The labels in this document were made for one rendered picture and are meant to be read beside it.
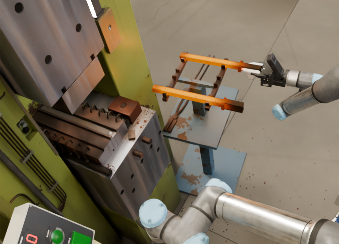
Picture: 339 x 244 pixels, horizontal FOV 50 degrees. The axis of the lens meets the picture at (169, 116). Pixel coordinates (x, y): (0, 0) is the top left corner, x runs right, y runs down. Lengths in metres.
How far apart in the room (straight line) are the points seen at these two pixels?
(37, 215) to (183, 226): 0.50
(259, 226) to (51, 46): 0.75
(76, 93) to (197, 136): 0.79
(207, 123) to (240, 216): 1.03
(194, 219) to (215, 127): 0.96
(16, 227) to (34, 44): 0.55
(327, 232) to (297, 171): 1.72
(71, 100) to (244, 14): 2.58
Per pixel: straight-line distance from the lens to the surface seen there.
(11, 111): 1.29
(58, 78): 1.18
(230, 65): 1.78
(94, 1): 1.41
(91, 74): 1.30
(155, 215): 0.98
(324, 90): 1.43
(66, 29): 1.17
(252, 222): 0.91
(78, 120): 1.65
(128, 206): 1.76
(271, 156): 2.56
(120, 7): 1.61
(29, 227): 1.23
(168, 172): 2.05
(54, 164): 1.53
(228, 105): 1.62
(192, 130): 1.88
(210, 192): 1.01
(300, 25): 3.49
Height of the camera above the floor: 2.18
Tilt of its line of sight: 51 degrees down
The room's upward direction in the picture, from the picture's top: 14 degrees counter-clockwise
